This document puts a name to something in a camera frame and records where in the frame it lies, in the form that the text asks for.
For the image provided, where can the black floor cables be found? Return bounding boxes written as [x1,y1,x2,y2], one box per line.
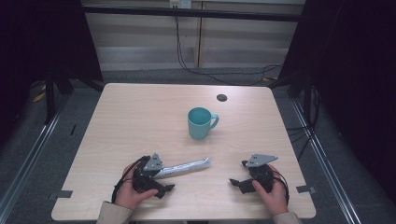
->
[285,86,322,161]

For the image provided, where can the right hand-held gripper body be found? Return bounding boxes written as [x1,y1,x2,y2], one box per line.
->
[240,153,279,193]

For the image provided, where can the metal floor rail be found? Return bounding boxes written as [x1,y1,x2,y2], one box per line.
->
[0,92,70,217]
[290,98,363,224]

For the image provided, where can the teal ceramic mug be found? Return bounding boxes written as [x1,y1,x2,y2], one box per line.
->
[187,106,220,141]

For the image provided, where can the long black wall cable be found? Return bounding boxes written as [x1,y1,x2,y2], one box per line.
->
[173,14,284,86]

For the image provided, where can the person's right hand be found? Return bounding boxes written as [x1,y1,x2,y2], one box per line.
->
[251,163,290,217]

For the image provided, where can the black horizontal bar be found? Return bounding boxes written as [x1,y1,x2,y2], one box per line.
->
[81,5,303,23]

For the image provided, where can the black metal stand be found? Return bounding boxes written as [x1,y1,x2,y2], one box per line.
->
[268,68,316,133]
[43,62,106,126]

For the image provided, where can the yellow floor object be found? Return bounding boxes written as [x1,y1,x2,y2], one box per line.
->
[31,84,47,104]

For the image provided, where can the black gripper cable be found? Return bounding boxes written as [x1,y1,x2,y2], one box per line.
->
[110,155,151,204]
[272,169,291,207]

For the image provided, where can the black curtain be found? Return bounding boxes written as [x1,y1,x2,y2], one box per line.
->
[278,0,396,204]
[0,0,105,147]

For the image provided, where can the person's left hand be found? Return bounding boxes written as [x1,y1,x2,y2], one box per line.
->
[114,162,160,211]

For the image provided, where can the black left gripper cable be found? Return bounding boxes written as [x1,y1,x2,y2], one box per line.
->
[110,155,151,204]

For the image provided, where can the white wall socket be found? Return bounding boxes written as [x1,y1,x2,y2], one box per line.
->
[168,0,192,9]

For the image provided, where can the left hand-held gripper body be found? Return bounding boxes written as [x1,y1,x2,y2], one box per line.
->
[132,152,167,194]

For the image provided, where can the grey tape strip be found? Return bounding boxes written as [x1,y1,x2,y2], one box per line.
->
[295,185,317,195]
[48,189,74,201]

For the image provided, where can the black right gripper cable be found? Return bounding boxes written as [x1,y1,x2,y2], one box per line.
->
[272,169,291,207]

